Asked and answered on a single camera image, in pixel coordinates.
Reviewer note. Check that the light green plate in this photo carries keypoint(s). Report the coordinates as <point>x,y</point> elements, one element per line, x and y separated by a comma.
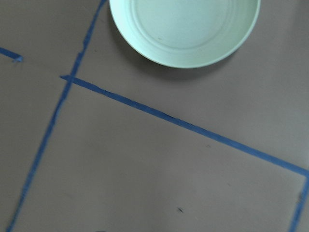
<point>185,33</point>

